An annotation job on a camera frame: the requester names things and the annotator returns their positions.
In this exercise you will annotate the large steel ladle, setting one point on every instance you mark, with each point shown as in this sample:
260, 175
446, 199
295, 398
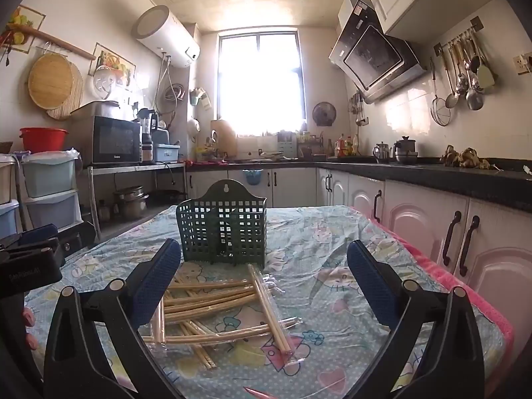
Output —
474, 102

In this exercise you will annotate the white water heater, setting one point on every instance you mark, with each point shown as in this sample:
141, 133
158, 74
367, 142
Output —
166, 35

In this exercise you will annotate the blue hanging bin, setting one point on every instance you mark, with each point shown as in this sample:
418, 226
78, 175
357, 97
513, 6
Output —
252, 176

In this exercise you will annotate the metal shelf rack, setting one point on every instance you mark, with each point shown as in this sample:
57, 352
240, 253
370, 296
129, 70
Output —
124, 168

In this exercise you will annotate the small round wall fan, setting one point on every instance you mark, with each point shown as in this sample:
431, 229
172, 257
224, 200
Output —
324, 114

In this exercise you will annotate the green plastic utensil basket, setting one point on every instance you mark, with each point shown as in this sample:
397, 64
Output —
241, 194

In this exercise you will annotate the black blender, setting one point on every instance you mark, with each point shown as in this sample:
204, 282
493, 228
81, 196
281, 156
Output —
147, 133

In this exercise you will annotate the black ladle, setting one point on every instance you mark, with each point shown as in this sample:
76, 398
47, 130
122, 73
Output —
474, 64

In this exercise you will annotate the metal utensil rail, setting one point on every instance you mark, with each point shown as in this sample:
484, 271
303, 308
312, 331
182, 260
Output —
457, 37

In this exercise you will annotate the pale green spatula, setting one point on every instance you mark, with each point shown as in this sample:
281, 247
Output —
485, 77

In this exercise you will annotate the steel slotted ladle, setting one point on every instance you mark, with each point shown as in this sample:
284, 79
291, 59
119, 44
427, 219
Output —
452, 100

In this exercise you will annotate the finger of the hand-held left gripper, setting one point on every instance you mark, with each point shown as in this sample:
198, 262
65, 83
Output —
77, 239
37, 234

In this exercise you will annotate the black microwave oven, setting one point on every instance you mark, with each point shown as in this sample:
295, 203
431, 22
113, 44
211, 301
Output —
108, 141

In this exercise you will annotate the white base cabinets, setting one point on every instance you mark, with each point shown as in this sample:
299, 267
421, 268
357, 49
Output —
415, 220

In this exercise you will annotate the steel serving spoon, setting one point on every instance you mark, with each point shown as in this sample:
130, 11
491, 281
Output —
461, 83

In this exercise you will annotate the steel kettle with lid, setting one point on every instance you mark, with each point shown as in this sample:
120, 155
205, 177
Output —
405, 149

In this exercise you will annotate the pastel plastic drawer unit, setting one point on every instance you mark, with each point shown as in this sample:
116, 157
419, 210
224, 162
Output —
50, 183
8, 191

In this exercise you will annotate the white round steamer plate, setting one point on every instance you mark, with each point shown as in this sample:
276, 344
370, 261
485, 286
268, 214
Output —
107, 83

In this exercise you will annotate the light blue cartoon print tablecloth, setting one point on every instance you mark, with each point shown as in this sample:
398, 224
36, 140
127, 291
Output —
332, 257

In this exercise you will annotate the stacked steel pots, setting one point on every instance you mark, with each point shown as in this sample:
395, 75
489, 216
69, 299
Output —
131, 203

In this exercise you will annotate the round straw mat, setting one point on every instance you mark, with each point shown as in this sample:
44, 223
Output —
68, 112

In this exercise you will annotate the set of bamboo chopsticks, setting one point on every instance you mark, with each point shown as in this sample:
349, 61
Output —
271, 311

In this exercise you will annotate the fruit wall poster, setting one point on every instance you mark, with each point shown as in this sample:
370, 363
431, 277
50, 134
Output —
23, 18
116, 60

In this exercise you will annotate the wooden cutting board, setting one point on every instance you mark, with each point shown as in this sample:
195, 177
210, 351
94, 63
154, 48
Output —
224, 139

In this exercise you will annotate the small steel teapot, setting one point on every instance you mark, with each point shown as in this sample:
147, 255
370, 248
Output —
382, 153

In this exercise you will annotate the green wall cup holder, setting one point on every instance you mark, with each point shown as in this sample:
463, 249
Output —
197, 99

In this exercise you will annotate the black induction cooktop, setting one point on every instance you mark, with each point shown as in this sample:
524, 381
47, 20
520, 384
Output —
353, 158

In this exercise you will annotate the person's left hand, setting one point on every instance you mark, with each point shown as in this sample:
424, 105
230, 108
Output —
30, 316

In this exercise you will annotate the black glass range hood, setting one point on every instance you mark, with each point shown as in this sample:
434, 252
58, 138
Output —
374, 54

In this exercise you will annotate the black dish rack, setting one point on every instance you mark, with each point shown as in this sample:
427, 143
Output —
311, 147

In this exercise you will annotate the black stone countertop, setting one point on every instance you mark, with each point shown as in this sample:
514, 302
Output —
457, 178

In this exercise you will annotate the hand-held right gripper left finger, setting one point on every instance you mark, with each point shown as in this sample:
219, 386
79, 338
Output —
156, 278

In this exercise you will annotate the white plastic wall container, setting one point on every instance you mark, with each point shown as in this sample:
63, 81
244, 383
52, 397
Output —
193, 129

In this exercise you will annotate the round woven bamboo tray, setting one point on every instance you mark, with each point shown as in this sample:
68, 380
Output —
52, 81

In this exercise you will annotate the wall power socket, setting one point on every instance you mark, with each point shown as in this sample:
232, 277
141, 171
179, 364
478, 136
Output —
523, 64

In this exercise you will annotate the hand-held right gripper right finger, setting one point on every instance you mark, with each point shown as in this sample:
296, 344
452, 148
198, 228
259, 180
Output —
370, 278

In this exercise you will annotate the cluster of condiment bottles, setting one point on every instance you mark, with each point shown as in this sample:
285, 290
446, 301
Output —
343, 145

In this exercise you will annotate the small hanging kitchen tools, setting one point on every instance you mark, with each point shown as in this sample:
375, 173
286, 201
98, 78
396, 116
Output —
357, 108

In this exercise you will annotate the kitchen window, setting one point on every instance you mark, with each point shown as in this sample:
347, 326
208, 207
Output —
262, 83

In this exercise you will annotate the wooden rolling pin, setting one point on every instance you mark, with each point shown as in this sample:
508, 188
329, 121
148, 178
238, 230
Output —
58, 43

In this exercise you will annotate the red plastic basin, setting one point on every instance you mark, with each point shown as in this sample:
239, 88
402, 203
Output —
43, 139

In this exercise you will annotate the ginger roots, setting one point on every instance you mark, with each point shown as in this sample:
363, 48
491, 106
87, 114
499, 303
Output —
465, 158

